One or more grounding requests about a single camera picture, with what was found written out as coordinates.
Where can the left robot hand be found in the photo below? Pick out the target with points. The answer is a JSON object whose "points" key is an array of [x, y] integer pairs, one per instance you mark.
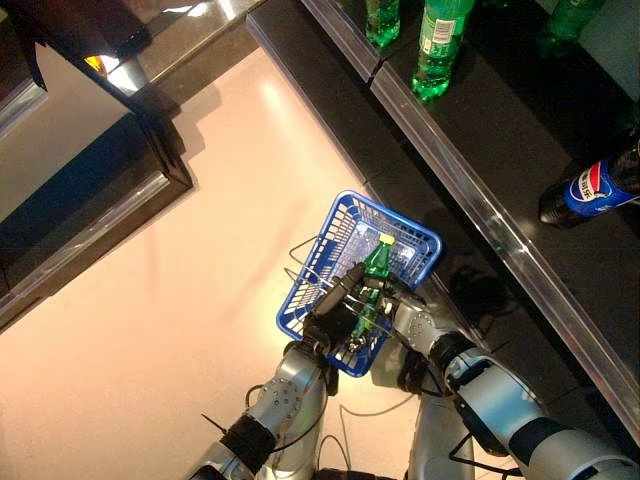
{"points": [[330, 325]]}

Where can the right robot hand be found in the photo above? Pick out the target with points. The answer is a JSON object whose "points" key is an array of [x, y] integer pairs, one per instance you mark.
{"points": [[395, 300]]}

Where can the green soda bottle yellow cap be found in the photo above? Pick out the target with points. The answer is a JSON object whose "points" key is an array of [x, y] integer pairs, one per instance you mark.
{"points": [[440, 45], [376, 262], [382, 22], [565, 22]]}

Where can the blue plastic shopping basket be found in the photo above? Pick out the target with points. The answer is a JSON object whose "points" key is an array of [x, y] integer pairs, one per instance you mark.
{"points": [[347, 195]]}

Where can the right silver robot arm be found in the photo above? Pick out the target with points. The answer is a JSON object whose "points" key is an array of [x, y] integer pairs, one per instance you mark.
{"points": [[500, 400]]}

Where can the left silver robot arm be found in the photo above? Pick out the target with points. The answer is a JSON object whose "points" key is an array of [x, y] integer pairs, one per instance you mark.
{"points": [[290, 395]]}

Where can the grey robot body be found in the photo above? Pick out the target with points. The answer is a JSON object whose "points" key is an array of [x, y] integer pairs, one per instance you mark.
{"points": [[440, 440]]}

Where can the black base shelf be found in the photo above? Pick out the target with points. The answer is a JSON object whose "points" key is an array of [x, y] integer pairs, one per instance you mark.
{"points": [[350, 125]]}

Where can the grey metal store shelf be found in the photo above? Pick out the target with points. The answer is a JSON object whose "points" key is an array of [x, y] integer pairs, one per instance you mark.
{"points": [[525, 125]]}

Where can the pepsi cola bottle blue cap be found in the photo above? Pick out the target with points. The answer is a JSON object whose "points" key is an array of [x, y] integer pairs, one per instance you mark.
{"points": [[590, 190]]}

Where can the dark display shelf unit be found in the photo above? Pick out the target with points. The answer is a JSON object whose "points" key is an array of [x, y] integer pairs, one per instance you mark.
{"points": [[100, 200]]}

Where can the clear plastic price rail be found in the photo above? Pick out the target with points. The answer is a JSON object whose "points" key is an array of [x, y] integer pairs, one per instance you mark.
{"points": [[345, 40], [500, 240]]}

